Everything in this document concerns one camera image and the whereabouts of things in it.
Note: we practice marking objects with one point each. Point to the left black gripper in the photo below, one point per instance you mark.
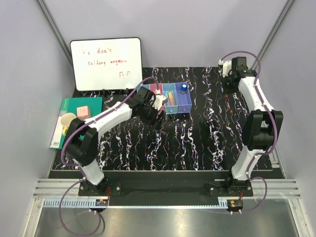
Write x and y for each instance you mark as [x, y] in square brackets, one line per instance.
[153, 122]

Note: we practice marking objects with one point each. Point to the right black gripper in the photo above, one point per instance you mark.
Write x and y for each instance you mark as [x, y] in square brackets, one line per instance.
[227, 91]

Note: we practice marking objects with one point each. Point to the red pencil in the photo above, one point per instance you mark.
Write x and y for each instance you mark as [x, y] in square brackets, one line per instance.
[228, 104]

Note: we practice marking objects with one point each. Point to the pink bin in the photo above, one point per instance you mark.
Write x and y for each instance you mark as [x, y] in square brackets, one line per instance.
[153, 87]

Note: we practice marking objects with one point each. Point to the light blue bin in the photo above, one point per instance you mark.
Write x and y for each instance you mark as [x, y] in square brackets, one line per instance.
[143, 90]

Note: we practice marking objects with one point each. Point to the orange highlighter pen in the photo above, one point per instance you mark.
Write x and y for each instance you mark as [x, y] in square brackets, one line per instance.
[171, 99]

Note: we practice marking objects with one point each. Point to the teal blue bin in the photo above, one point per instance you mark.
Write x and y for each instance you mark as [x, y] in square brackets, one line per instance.
[169, 91]

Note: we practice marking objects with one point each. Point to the purple bin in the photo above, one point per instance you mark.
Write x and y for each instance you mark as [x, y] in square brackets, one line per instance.
[184, 101]

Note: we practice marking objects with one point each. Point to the grey blue glue stick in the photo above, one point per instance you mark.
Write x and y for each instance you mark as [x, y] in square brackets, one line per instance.
[183, 89]

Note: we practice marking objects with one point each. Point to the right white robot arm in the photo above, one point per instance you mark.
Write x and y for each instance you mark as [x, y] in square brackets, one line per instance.
[261, 129]

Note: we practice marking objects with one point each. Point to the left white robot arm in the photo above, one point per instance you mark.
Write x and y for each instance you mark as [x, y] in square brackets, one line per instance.
[82, 137]

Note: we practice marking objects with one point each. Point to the black marbled table mat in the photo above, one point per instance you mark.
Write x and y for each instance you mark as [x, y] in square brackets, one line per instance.
[207, 138]

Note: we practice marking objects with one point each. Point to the pink eraser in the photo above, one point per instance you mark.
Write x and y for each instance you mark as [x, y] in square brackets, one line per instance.
[83, 112]

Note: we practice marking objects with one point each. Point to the white dry-erase board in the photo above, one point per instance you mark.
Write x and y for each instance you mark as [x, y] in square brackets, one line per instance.
[107, 64]

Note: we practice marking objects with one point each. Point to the green notebook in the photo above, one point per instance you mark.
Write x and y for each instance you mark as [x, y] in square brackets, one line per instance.
[69, 105]

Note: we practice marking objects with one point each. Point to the yellow cream mug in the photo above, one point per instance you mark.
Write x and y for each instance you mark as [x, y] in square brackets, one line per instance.
[65, 121]

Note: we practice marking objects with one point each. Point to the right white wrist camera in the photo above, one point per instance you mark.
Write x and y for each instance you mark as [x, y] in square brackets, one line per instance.
[225, 66]

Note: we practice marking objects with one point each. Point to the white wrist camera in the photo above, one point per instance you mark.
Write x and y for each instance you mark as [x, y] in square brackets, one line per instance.
[159, 100]
[225, 66]

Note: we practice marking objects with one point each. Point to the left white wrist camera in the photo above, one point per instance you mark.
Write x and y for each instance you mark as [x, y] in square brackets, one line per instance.
[159, 100]

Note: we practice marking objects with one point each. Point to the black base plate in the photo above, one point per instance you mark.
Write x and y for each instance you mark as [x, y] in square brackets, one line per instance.
[167, 188]

